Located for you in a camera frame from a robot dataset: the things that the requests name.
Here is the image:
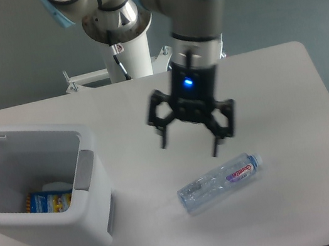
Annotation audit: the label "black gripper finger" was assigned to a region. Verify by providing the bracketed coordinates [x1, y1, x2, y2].
[205, 99, 235, 157]
[141, 86, 185, 151]

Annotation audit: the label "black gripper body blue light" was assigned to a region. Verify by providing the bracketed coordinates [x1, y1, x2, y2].
[168, 63, 217, 124]

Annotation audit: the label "clear plastic water bottle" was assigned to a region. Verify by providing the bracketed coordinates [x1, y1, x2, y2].
[177, 153, 263, 213]

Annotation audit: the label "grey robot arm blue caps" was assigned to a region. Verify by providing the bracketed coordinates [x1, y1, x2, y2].
[40, 0, 235, 144]

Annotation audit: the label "white plastic trash can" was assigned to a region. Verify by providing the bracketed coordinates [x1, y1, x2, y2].
[0, 124, 114, 246]

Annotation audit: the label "blue snack package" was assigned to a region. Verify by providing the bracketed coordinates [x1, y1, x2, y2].
[25, 190, 72, 213]

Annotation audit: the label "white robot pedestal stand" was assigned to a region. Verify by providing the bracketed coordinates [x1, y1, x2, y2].
[50, 0, 231, 94]

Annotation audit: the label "black cable on pedestal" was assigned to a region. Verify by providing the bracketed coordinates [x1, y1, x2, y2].
[105, 28, 132, 83]

